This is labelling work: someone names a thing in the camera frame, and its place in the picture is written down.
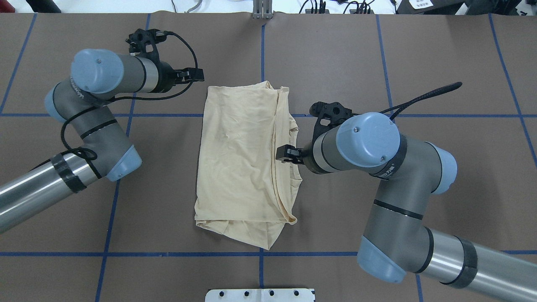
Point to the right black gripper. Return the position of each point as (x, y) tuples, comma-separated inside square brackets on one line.
[(308, 158)]

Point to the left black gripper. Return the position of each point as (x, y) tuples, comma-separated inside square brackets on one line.
[(166, 77)]

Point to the cream long sleeve shirt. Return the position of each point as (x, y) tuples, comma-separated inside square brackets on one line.
[(242, 191)]

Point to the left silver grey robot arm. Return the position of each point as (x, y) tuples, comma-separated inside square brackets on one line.
[(95, 145)]

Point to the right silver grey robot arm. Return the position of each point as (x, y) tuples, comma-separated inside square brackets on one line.
[(395, 241)]

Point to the aluminium frame post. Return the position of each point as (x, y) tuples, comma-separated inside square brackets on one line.
[(262, 9)]

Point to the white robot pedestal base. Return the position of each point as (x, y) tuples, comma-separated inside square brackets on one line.
[(261, 295)]

